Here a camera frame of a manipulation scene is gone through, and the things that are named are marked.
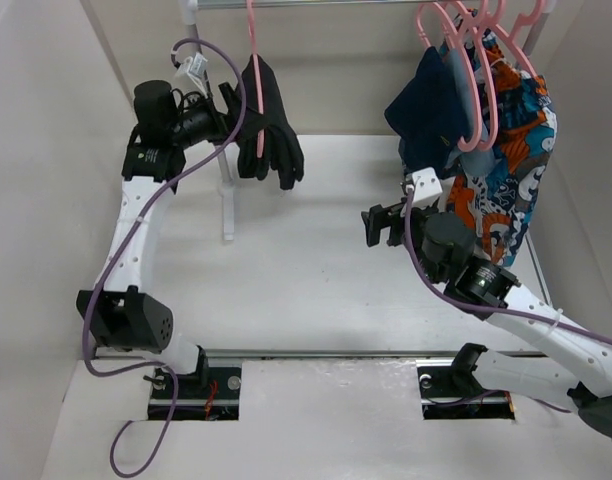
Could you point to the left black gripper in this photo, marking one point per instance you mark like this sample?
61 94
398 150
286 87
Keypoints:
222 121

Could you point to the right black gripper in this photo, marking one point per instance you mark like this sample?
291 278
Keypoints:
378 217

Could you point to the pink hanger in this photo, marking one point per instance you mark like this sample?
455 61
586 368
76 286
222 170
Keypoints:
486 75
257 73
490 20
454 38

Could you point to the black trousers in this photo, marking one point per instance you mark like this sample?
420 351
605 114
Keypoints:
266 140

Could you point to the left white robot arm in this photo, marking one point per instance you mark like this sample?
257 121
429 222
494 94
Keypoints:
120 312

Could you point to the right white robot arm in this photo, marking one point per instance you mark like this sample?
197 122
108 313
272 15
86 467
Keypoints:
574 372

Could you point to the pink hanger back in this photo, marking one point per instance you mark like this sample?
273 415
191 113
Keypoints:
490 20

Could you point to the pink hanger front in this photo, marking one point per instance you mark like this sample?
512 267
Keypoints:
454 38

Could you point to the colourful patterned shorts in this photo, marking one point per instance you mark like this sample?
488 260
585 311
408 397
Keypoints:
499 207

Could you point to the grey blue garment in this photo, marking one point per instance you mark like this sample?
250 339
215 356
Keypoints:
477 163

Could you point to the white rack base foot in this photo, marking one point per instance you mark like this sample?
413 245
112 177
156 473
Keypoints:
227 193

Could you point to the navy blue shorts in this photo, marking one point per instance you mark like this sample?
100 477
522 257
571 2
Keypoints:
428 116

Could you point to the grey rack pole right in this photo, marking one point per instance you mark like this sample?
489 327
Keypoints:
536 25

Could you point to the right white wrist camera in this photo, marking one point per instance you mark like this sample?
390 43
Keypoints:
425 187

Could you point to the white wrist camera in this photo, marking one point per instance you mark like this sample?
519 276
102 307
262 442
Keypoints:
192 68
425 187

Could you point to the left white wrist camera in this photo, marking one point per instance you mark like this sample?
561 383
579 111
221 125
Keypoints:
192 68

